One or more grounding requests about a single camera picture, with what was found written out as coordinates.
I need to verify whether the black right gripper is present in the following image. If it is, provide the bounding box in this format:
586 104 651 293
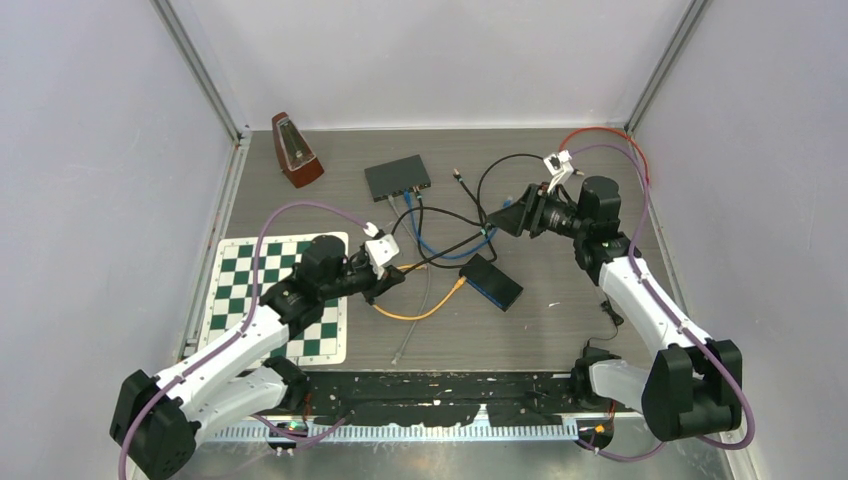
486 183 590 241

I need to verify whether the blue ethernet cable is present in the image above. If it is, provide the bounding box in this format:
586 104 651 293
402 190 517 261

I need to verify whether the short black ethernet cable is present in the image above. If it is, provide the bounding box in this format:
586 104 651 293
397 153 548 270

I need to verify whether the yellow ethernet cable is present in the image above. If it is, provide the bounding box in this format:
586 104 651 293
370 263 469 323

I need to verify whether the black blue network switch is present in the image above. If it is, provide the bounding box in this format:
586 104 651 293
459 254 524 312

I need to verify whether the red ethernet cable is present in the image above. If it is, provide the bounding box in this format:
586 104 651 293
558 127 652 190

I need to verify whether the dark grey network switch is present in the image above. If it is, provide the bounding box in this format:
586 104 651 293
364 154 432 202

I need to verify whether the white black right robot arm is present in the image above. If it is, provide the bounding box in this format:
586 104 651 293
488 176 749 442

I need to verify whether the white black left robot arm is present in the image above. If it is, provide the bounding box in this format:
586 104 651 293
109 233 404 479

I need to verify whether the green white chessboard mat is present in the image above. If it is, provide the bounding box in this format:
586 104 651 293
198 233 348 367

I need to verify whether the brown wooden metronome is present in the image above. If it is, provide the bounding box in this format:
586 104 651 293
272 112 324 188

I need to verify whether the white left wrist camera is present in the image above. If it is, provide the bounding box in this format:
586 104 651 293
363 222 400 279

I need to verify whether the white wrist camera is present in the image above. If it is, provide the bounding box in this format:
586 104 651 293
363 222 400 279
542 150 575 194

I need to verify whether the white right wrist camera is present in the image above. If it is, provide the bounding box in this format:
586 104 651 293
542 150 575 194

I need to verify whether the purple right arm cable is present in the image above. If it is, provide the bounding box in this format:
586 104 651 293
569 144 757 463

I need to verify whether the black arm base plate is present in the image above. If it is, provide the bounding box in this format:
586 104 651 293
259 371 611 427

